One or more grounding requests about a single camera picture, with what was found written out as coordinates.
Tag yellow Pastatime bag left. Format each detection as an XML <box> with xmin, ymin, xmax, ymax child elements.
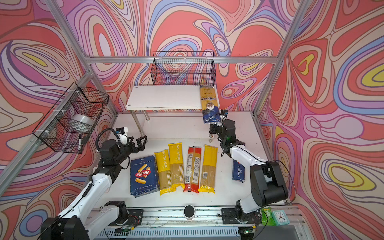
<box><xmin>155</xmin><ymin>150</ymin><xmax>176</xmax><ymax>195</ymax></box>

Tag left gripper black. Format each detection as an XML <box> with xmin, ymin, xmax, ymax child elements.
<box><xmin>112</xmin><ymin>135</ymin><xmax>146</xmax><ymax>166</ymax></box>

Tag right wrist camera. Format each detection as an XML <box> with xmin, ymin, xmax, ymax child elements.
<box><xmin>220</xmin><ymin>110</ymin><xmax>228</xmax><ymax>118</ymax></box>

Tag silver tape roll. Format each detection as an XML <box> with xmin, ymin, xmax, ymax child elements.
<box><xmin>72</xmin><ymin>114</ymin><xmax>94</xmax><ymax>126</ymax></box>

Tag blue Barilla rigatoni box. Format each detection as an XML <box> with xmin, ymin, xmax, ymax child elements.
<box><xmin>130</xmin><ymin>156</ymin><xmax>160</xmax><ymax>198</ymax></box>

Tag green alarm clock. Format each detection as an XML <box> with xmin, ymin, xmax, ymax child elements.
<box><xmin>272</xmin><ymin>210</ymin><xmax>290</xmax><ymax>226</ymax></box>

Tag white two-tier shelf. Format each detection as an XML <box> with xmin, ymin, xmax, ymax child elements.
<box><xmin>126</xmin><ymin>86</ymin><xmax>214</xmax><ymax>143</ymax></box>

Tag blue clear spaghetti bag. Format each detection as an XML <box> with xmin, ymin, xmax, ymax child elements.
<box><xmin>200</xmin><ymin>86</ymin><xmax>221</xmax><ymax>124</ymax></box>

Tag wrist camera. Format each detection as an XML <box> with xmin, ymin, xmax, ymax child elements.
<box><xmin>115</xmin><ymin>127</ymin><xmax>129</xmax><ymax>145</ymax></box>
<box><xmin>220</xmin><ymin>110</ymin><xmax>228</xmax><ymax>118</ymax></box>

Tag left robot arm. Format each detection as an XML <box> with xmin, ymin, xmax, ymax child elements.
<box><xmin>38</xmin><ymin>128</ymin><xmax>148</xmax><ymax>240</ymax></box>

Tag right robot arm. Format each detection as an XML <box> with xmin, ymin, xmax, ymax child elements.
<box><xmin>210</xmin><ymin>120</ymin><xmax>289</xmax><ymax>223</ymax></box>

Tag red spaghetti bag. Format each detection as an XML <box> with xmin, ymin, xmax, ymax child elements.
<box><xmin>184</xmin><ymin>147</ymin><xmax>202</xmax><ymax>194</ymax></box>

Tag round black white sensor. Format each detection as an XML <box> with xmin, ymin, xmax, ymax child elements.
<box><xmin>183</xmin><ymin>205</ymin><xmax>196</xmax><ymax>221</ymax></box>

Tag blue Barilla spaghetti box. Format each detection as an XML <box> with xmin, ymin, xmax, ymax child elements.
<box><xmin>232</xmin><ymin>160</ymin><xmax>245</xmax><ymax>183</ymax></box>

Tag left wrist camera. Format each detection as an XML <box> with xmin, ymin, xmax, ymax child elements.
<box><xmin>115</xmin><ymin>127</ymin><xmax>129</xmax><ymax>145</ymax></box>

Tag yellow spaghetti bag barcode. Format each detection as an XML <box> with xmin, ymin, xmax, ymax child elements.
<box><xmin>199</xmin><ymin>145</ymin><xmax>218</xmax><ymax>193</ymax></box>

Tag yellow Pastatime bag right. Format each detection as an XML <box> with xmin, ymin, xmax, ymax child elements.
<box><xmin>169</xmin><ymin>143</ymin><xmax>185</xmax><ymax>189</ymax></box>

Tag yellow pastatime bag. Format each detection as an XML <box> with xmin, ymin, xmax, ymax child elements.
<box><xmin>155</xmin><ymin>150</ymin><xmax>176</xmax><ymax>195</ymax></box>
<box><xmin>169</xmin><ymin>143</ymin><xmax>185</xmax><ymax>189</ymax></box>

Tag black wire basket left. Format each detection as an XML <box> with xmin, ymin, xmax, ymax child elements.
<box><xmin>32</xmin><ymin>83</ymin><xmax>109</xmax><ymax>154</ymax></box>

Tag black wire basket back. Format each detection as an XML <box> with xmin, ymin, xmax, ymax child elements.
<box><xmin>151</xmin><ymin>51</ymin><xmax>216</xmax><ymax>86</ymax></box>

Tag black wire basket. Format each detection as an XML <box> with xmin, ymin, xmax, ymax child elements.
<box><xmin>151</xmin><ymin>51</ymin><xmax>216</xmax><ymax>86</ymax></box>
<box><xmin>32</xmin><ymin>83</ymin><xmax>109</xmax><ymax>154</ymax></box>

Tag black marker pen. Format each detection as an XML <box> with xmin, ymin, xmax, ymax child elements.
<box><xmin>78</xmin><ymin>134</ymin><xmax>82</xmax><ymax>152</ymax></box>

